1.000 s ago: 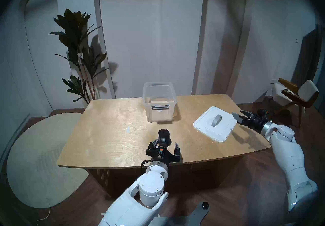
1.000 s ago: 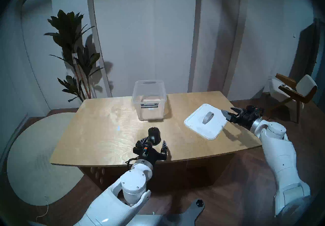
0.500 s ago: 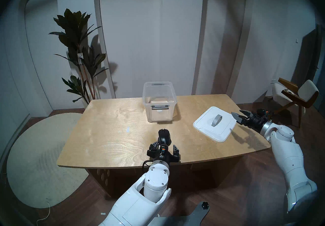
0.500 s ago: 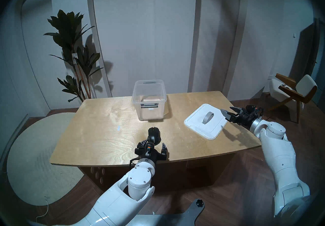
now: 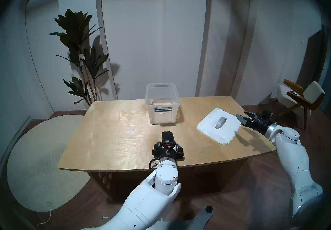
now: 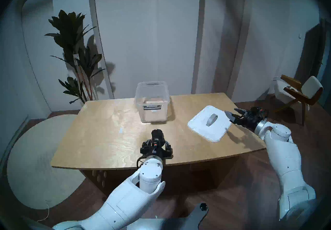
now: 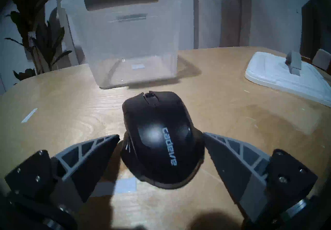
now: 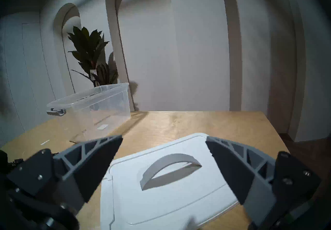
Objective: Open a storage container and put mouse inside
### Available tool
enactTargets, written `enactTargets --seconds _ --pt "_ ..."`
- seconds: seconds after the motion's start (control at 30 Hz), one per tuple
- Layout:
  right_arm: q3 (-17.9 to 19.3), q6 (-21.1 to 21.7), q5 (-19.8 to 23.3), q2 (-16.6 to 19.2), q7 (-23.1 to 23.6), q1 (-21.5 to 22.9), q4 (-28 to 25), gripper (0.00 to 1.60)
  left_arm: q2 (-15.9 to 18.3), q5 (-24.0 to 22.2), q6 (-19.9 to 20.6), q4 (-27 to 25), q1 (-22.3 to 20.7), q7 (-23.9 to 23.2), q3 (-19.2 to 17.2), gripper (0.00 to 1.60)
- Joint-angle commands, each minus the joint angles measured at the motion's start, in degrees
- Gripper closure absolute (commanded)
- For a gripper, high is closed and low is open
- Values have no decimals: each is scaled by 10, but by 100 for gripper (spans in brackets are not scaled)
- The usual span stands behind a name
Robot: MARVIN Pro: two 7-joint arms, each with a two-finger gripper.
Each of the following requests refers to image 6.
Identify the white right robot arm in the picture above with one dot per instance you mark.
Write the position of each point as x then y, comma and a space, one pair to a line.
287, 154

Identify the small dark item on armchair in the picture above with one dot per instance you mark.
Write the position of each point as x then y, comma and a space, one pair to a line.
288, 87

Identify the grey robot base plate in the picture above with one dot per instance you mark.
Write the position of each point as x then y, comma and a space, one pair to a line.
186, 223

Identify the black base knob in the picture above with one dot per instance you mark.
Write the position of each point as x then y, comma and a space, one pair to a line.
203, 207

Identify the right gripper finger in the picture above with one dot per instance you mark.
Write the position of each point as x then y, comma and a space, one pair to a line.
230, 116
239, 111

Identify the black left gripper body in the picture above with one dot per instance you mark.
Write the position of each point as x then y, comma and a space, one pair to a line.
160, 154

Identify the clear plastic storage container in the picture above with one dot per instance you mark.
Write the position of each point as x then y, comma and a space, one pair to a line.
152, 115

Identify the wooden armchair with white cushions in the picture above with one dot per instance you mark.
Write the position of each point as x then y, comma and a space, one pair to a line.
313, 86

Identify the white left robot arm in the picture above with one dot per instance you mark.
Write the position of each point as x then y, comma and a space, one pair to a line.
129, 201

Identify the round beige rug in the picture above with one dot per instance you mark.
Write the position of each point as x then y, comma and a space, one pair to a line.
38, 159

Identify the white plant tag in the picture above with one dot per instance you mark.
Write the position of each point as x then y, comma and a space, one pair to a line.
76, 60

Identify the tall dark green plant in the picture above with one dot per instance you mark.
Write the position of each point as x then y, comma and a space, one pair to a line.
69, 28

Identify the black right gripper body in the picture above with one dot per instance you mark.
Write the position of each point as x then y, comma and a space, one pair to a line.
249, 121

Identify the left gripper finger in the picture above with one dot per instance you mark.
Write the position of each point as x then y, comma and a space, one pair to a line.
147, 144
168, 147

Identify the black computer mouse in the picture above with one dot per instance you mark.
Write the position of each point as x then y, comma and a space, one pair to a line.
158, 135

